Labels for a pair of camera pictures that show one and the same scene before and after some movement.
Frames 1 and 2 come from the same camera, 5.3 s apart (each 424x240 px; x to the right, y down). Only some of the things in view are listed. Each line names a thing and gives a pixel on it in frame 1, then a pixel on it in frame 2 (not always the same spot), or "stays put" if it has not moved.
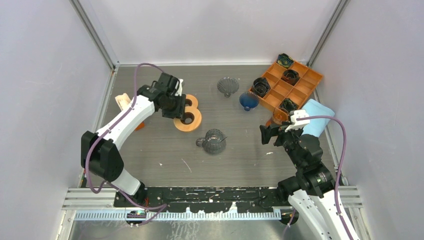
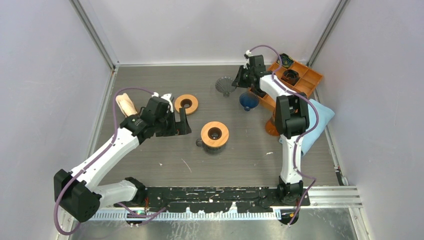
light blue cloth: (317, 126) stays put
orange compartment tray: (286, 88) stays put
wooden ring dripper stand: (192, 117) -> (216, 143)
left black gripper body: (175, 107) -> (165, 126)
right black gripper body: (287, 139) -> (246, 77)
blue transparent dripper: (249, 100) stays put
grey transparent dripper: (228, 85) stays put
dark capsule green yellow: (284, 60) stays put
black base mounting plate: (210, 199) stays put
